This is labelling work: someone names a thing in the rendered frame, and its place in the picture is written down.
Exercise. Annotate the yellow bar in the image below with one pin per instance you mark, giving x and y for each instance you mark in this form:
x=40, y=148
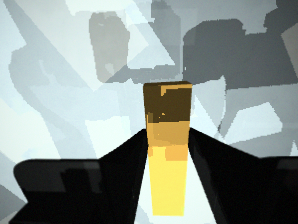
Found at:
x=167, y=108

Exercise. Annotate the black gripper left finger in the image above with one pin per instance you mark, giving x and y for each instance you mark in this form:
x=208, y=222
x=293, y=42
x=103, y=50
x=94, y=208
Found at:
x=114, y=180

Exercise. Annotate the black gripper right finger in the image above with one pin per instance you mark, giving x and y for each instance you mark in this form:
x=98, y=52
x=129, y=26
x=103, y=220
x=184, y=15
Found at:
x=240, y=188

